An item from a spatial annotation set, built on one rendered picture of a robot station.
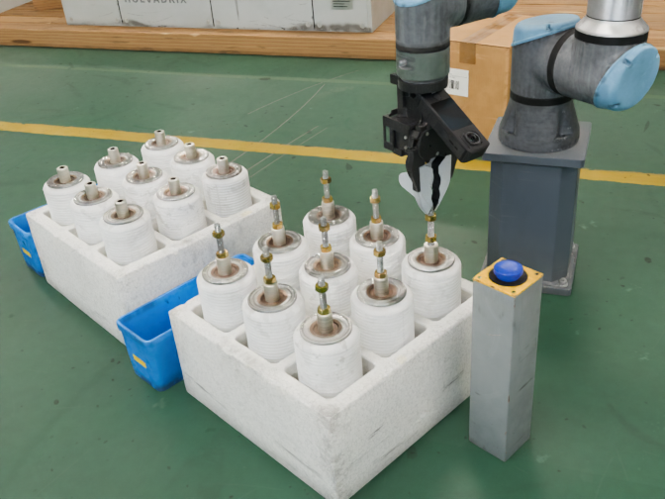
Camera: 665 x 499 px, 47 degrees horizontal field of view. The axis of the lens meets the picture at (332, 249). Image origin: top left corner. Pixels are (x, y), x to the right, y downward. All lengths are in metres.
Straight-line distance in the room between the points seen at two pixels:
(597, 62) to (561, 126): 0.19
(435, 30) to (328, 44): 2.02
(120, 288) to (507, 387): 0.72
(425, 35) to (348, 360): 0.46
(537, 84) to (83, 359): 1.00
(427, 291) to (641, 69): 0.50
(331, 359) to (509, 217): 0.60
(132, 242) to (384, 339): 0.55
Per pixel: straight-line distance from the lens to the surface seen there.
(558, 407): 1.35
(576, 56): 1.37
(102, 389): 1.48
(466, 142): 1.07
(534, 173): 1.49
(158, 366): 1.40
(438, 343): 1.20
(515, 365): 1.13
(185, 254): 1.50
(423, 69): 1.07
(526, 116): 1.47
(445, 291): 1.22
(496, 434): 1.22
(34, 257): 1.85
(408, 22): 1.06
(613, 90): 1.34
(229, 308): 1.24
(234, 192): 1.57
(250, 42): 3.20
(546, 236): 1.55
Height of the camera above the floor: 0.91
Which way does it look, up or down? 31 degrees down
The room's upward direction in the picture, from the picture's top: 5 degrees counter-clockwise
